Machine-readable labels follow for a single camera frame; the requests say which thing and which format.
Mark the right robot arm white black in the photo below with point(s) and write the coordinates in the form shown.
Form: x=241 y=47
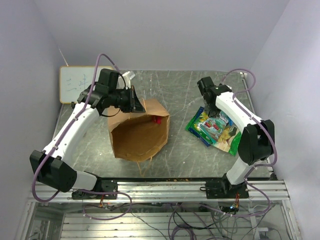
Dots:
x=257 y=140

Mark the red snack packet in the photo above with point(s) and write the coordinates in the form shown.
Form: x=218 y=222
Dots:
x=157 y=119

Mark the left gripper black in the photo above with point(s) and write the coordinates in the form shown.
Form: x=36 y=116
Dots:
x=133 y=102

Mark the small whiteboard wooden frame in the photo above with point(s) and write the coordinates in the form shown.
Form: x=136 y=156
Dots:
x=72 y=81

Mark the green Fox's biscuit packet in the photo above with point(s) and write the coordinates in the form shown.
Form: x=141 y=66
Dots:
x=213 y=126

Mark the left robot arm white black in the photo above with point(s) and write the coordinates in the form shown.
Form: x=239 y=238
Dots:
x=50 y=165

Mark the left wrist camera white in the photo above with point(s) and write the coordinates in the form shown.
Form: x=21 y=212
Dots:
x=128 y=76

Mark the green cassava chips bag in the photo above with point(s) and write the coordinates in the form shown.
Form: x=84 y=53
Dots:
x=228 y=141

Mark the yellow green snack bag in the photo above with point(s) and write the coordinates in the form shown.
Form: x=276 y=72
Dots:
x=199 y=121

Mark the brown paper bag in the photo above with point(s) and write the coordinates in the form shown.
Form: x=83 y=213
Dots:
x=135 y=137

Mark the aluminium mounting rail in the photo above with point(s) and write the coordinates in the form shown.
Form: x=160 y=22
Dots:
x=192 y=191

